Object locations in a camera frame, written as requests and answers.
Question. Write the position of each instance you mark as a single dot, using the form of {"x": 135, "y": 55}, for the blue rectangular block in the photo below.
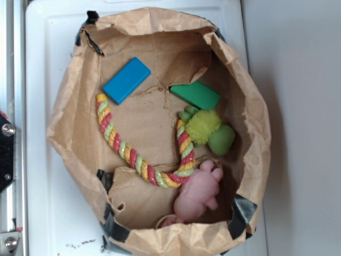
{"x": 123, "y": 83}

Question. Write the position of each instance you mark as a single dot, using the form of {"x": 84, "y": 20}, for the green rectangular block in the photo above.
{"x": 197, "y": 94}

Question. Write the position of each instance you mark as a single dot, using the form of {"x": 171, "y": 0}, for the green fuzzy plush toy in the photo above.
{"x": 205, "y": 127}

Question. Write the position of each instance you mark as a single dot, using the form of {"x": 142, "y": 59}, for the pink plush toy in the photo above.
{"x": 196, "y": 196}

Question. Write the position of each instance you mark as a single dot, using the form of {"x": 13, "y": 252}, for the brown paper bag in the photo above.
{"x": 178, "y": 48}

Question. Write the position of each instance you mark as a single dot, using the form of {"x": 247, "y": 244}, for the white plastic tray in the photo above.
{"x": 60, "y": 222}

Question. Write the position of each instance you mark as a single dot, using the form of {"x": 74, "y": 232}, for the multicolour twisted rope toy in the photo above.
{"x": 136, "y": 161}

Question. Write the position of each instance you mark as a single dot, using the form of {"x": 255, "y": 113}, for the black mounting bracket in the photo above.
{"x": 6, "y": 152}

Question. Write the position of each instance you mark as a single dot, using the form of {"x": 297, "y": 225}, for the aluminium frame rail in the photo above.
{"x": 14, "y": 238}

